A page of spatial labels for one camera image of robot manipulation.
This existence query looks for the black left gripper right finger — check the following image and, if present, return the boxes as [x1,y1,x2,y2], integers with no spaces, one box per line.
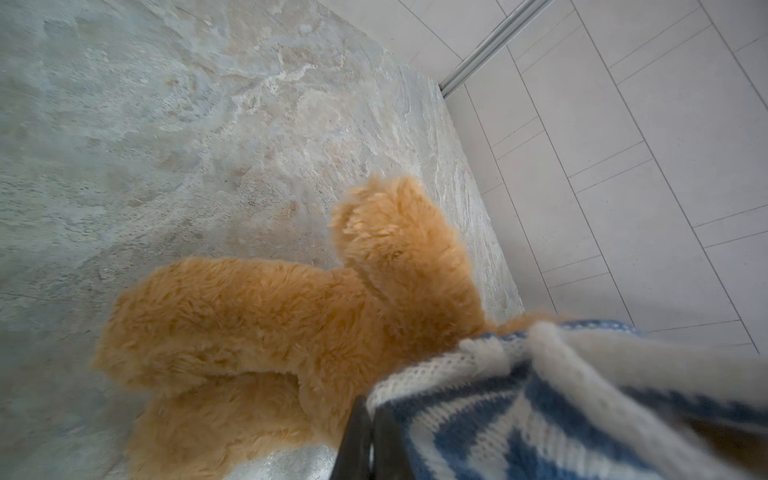
[371,408,415,480]

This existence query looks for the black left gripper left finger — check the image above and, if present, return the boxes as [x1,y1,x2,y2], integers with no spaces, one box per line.
[329,396,373,480]

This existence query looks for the brown teddy bear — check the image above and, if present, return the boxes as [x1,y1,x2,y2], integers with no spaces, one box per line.
[92,176,549,479]

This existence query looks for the blue white striped sweater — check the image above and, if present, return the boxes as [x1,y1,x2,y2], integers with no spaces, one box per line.
[367,320,767,479]

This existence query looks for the aluminium right corner post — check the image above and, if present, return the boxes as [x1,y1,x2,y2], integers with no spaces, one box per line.
[439,0,552,99]

